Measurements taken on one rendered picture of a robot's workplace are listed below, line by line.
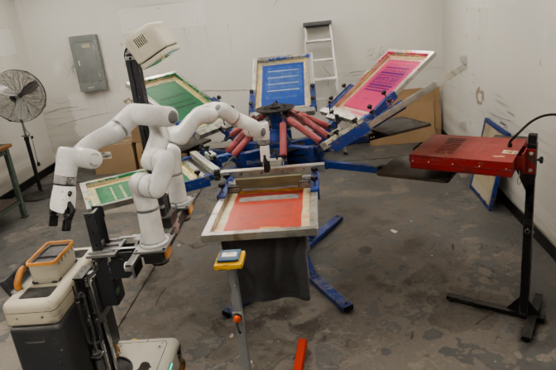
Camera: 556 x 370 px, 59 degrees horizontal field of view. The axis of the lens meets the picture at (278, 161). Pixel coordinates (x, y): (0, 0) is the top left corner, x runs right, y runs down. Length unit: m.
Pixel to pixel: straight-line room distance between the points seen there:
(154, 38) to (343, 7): 5.04
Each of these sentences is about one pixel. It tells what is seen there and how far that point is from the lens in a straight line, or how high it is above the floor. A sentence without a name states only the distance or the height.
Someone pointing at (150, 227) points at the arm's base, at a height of 1.23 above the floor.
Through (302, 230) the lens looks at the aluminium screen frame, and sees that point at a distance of 2.44.
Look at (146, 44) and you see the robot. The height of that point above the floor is 1.95.
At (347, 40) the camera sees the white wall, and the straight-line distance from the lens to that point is 6.95.
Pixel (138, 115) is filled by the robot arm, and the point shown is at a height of 1.70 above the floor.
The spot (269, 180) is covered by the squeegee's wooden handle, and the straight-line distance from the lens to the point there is 2.99.
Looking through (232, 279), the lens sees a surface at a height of 0.85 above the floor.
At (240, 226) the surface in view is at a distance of 2.63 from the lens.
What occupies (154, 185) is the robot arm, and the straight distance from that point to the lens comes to 2.00.
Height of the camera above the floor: 2.05
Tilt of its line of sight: 18 degrees down
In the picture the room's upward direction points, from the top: 7 degrees counter-clockwise
